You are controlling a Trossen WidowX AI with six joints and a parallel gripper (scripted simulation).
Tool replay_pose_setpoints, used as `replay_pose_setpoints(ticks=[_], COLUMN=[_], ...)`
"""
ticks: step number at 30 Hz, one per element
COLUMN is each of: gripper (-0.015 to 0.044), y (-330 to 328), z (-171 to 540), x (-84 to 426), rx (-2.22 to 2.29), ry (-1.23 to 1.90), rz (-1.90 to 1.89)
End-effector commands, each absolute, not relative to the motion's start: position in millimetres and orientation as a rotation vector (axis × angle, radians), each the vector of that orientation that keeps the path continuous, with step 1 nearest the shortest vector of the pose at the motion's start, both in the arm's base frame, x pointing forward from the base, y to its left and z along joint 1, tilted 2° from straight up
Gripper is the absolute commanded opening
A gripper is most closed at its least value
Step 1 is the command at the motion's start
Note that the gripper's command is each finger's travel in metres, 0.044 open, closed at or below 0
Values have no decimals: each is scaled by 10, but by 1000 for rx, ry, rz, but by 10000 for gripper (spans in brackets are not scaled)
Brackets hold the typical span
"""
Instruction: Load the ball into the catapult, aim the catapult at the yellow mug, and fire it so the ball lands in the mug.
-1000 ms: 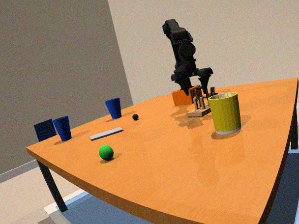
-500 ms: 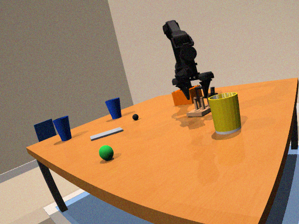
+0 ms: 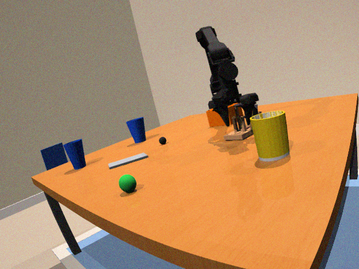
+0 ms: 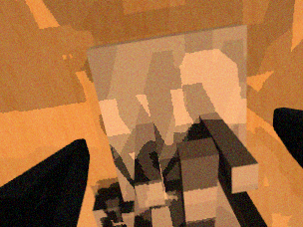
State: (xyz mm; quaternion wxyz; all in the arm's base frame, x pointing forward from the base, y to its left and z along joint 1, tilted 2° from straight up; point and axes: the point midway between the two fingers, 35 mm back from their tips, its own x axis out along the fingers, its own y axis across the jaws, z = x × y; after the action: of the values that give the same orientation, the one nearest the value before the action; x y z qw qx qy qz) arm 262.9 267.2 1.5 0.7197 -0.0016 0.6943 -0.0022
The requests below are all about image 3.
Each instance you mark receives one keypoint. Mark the dark blue cup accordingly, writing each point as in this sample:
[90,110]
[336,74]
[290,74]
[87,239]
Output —
[75,153]
[137,129]

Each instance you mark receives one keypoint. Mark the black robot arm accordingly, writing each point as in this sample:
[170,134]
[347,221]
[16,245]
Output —
[220,60]

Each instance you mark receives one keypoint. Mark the yellow cylindrical cup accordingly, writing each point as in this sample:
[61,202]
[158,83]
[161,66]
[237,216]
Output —
[270,135]

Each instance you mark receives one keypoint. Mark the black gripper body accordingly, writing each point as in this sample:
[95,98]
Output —
[244,100]

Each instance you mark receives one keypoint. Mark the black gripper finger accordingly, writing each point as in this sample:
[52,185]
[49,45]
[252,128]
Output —
[223,112]
[248,111]

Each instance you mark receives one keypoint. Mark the black ball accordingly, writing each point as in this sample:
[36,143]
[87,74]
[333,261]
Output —
[162,140]

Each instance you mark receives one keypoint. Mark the green ball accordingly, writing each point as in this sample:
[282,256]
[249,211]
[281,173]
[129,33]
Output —
[127,183]

